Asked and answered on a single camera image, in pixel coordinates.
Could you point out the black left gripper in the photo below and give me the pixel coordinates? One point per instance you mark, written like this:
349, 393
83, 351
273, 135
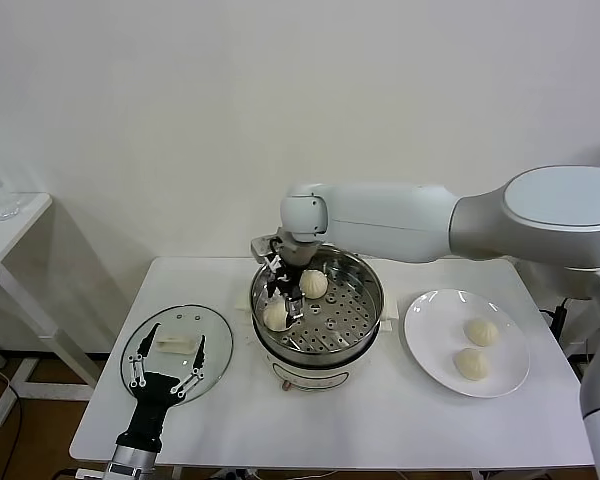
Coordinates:
155, 395

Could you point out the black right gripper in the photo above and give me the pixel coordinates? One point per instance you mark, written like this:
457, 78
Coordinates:
291, 280

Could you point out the white steamed baozi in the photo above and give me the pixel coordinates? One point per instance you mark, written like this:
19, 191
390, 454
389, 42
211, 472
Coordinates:
472, 364
274, 318
314, 285
481, 332

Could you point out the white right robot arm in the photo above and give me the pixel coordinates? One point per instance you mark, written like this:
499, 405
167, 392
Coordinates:
405, 220

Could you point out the perforated stainless steamer basket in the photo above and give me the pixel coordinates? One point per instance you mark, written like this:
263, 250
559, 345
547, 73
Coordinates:
355, 310

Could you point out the white electric cooker base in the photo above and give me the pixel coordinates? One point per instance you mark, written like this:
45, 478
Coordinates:
310, 375

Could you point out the white round plate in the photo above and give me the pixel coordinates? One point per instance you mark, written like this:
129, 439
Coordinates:
430, 350

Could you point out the white side table with glassware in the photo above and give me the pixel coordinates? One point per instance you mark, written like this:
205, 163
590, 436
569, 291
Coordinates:
10, 240

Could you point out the clear glass bowl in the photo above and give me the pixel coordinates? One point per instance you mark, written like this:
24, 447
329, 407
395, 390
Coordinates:
5, 210

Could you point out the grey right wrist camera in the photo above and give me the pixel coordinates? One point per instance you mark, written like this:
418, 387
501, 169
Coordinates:
261, 249

